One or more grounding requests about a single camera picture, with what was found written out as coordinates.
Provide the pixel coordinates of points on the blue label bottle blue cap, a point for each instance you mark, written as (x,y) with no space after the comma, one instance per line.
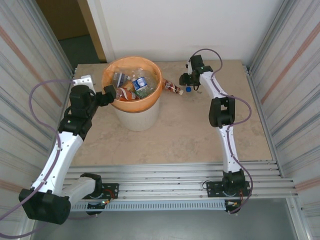
(140,83)

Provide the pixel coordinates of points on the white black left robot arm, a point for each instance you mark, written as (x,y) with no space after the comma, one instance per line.
(63,155)

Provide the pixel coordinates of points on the ribbed metal side panel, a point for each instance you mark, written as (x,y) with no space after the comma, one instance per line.
(300,62)
(25,62)

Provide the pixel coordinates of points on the aluminium side rail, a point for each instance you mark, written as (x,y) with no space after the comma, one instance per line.
(252,85)

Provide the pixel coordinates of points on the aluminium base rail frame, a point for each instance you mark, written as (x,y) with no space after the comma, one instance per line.
(162,175)

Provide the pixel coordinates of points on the white round waste bin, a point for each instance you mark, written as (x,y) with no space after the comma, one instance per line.
(136,120)

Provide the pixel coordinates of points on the soda water bottle blue label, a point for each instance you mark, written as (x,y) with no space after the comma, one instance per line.
(118,78)

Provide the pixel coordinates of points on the brown wooden door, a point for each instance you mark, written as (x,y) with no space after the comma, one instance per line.
(65,17)

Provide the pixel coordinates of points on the white bin with orange liner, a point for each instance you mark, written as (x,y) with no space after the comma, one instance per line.
(135,106)

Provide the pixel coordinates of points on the white door frame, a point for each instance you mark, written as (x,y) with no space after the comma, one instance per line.
(102,30)

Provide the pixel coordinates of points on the slim clear bottle white cap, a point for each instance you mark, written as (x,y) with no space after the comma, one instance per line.
(145,73)

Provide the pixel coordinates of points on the loose blue bottle cap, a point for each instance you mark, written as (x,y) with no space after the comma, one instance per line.
(188,89)

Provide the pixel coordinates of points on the crushed green bottle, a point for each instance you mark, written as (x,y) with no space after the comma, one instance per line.
(143,93)

